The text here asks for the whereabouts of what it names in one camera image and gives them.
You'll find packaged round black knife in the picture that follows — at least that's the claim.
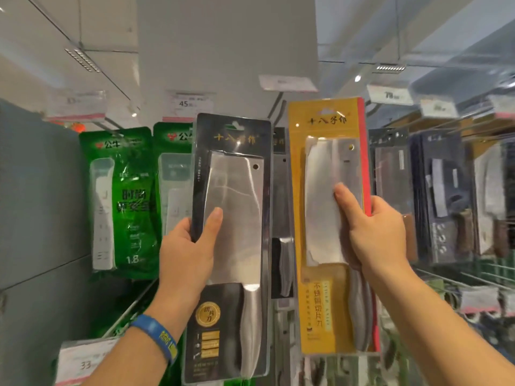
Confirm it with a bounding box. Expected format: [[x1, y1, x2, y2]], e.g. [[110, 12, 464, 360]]
[[410, 132, 475, 266]]

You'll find grey metal display shelf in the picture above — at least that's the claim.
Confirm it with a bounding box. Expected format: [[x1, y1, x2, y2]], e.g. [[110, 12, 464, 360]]
[[0, 96, 515, 386]]

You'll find person's right forearm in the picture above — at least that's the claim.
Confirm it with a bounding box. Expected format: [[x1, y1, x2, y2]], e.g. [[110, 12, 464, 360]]
[[362, 261, 515, 386]]

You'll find black packaged cleaver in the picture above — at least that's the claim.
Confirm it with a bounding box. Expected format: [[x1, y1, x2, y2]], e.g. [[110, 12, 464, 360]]
[[181, 113, 274, 384], [270, 126, 298, 300]]

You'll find white flip price tag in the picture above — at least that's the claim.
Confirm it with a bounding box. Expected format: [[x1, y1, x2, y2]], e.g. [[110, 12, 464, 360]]
[[259, 75, 319, 93]]

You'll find packaged cleaver wooden handle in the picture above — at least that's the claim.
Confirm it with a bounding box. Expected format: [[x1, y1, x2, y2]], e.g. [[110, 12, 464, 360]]
[[368, 128, 419, 262]]

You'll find yellow packaged cleaver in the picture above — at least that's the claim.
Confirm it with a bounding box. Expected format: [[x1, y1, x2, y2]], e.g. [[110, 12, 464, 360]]
[[288, 96, 381, 355]]

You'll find blue wristband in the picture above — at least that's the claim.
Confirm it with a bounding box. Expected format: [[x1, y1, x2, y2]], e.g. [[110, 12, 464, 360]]
[[128, 314, 179, 366]]

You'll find person's right hand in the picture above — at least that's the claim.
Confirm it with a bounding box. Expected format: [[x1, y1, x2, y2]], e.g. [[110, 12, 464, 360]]
[[334, 182, 411, 280]]

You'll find person's left hand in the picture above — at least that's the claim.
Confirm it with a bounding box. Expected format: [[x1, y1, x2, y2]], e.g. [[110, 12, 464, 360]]
[[146, 206, 224, 330]]

